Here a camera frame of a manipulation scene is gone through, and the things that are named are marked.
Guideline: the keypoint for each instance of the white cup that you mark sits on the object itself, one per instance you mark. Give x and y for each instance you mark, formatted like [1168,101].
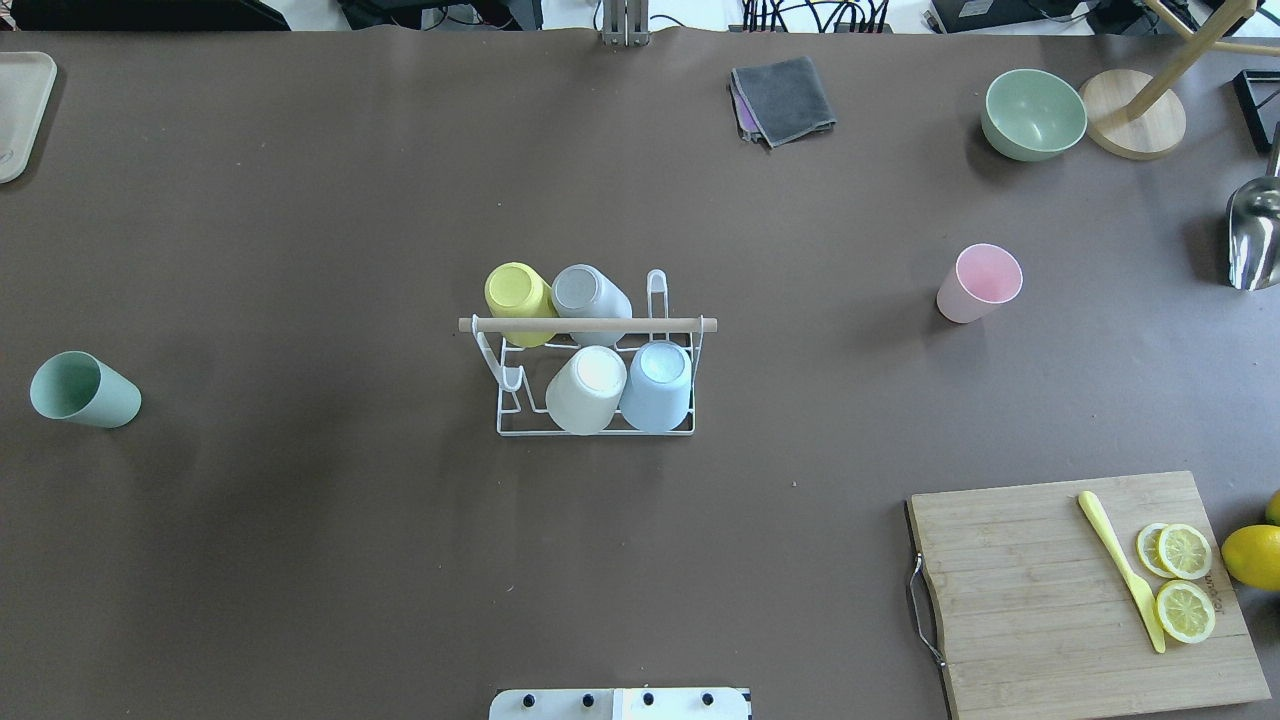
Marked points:
[584,393]

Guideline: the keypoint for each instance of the green bowl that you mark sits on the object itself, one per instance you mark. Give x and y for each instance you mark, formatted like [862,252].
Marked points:
[1031,115]

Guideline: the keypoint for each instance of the metal scoop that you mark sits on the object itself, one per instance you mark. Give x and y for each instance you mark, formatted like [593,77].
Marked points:
[1253,228]

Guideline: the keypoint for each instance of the green cup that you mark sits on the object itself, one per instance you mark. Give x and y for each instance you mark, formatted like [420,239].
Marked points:
[75,386]

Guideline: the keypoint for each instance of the grey cup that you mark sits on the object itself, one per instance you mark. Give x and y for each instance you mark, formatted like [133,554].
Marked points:
[582,291]

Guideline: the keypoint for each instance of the wooden mug tree stand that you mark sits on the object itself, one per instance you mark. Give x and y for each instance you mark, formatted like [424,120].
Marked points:
[1139,117]

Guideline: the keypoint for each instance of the light blue cup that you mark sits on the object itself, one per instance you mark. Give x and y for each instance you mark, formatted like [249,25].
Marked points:
[657,394]

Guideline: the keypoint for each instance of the pink cup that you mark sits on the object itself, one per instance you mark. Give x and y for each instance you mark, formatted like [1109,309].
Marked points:
[983,277]

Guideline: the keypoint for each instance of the whole lemon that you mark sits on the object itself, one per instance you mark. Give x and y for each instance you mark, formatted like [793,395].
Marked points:
[1251,556]
[1272,510]

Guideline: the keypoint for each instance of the beige tray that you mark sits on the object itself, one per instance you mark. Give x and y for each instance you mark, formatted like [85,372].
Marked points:
[26,84]

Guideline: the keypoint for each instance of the wooden cutting board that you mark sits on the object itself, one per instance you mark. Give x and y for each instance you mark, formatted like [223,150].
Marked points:
[1033,620]

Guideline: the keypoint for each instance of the yellow plastic knife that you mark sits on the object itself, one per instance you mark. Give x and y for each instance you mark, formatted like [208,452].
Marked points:
[1138,588]

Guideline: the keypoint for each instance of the black wine glass tray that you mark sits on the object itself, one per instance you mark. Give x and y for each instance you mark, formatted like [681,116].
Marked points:
[1257,93]

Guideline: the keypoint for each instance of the lemon slice upper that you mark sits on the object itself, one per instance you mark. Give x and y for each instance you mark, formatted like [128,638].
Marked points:
[1174,551]

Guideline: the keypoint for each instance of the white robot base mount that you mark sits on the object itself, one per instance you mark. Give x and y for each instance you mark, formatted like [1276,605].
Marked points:
[696,702]

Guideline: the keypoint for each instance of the lemon slice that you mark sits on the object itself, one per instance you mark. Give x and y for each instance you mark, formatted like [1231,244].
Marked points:
[1174,551]
[1185,611]

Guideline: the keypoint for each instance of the white wire cup rack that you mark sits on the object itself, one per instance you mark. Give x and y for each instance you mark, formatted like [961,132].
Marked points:
[570,357]

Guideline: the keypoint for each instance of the yellow cup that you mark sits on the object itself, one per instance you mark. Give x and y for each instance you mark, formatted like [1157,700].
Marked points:
[515,290]

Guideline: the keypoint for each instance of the grey folded cloth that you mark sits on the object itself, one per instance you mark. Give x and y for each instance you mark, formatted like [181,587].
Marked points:
[780,102]

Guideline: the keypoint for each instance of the lemon slice lower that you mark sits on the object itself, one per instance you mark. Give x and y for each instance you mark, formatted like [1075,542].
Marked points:
[1185,611]

